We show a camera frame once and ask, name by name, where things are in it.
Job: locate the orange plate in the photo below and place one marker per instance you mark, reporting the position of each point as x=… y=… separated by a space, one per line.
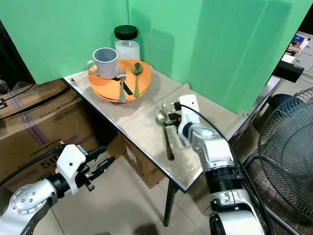
x=107 y=87
x=121 y=101

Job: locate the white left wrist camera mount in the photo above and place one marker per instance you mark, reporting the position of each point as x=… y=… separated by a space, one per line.
x=71 y=164

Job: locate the glass jar with black lid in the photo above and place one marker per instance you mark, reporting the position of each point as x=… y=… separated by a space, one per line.
x=127 y=48

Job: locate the green backdrop panel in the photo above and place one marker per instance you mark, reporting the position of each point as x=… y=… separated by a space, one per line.
x=215 y=49
x=58 y=34

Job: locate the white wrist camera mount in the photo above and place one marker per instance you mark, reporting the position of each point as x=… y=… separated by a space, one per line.
x=71 y=164
x=188 y=110

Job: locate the large printed cardboard box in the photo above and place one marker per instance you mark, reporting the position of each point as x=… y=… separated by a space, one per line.
x=29 y=127

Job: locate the green spoon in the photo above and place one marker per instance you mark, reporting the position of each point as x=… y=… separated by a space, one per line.
x=137 y=68

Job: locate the gold spoon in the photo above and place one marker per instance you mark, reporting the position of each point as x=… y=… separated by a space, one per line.
x=161 y=117

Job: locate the wooden table with metal frame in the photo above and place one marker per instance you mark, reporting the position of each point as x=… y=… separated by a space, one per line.
x=142 y=122

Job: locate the small cardboard box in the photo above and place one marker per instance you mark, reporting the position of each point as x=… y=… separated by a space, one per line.
x=142 y=166

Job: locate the cluttered shelf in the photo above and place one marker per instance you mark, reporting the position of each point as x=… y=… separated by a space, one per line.
x=301 y=49

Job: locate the grey mug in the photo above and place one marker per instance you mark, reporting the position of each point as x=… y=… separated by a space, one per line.
x=106 y=64

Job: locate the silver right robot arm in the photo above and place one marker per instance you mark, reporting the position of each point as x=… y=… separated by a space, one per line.
x=222 y=166

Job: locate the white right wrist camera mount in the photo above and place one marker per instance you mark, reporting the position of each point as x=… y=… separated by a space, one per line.
x=188 y=110

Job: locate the dark blue round seat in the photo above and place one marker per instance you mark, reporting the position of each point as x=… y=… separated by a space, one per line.
x=279 y=102

